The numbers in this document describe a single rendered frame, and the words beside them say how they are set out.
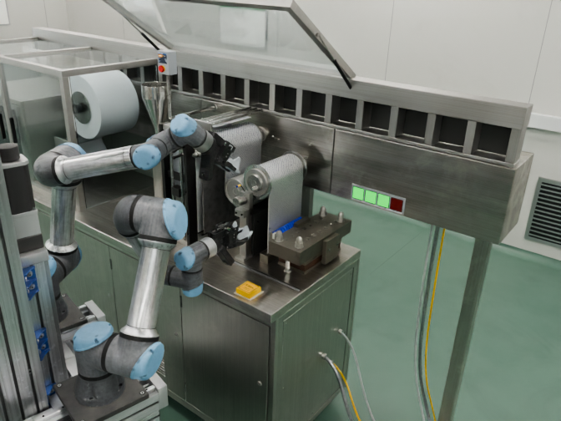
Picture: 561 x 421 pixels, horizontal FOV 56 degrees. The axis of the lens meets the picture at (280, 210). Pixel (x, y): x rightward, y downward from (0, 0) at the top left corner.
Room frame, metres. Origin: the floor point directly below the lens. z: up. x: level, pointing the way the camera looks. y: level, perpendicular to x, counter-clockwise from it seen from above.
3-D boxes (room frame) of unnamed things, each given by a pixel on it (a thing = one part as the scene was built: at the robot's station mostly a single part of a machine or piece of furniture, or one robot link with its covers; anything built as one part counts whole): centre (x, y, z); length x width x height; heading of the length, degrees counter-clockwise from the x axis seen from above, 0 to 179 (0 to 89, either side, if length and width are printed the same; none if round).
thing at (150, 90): (2.54, 0.62, 1.50); 0.14 x 0.14 x 0.06
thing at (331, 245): (2.00, -0.22, 0.96); 0.10 x 0.03 x 0.11; 143
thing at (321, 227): (2.05, -0.14, 1.00); 0.40 x 0.16 x 0.06; 143
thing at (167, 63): (2.38, 0.53, 1.66); 0.07 x 0.07 x 0.10; 53
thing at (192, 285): (1.65, 0.33, 1.01); 0.11 x 0.08 x 0.11; 74
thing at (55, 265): (1.67, 0.87, 0.98); 0.13 x 0.12 x 0.14; 171
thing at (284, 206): (2.09, -0.02, 1.11); 0.23 x 0.01 x 0.18; 143
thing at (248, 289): (1.74, 0.11, 0.91); 0.07 x 0.07 x 0.02; 53
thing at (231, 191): (2.20, 0.12, 1.17); 0.26 x 0.12 x 0.12; 143
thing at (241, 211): (2.01, 0.15, 1.05); 0.06 x 0.05 x 0.31; 143
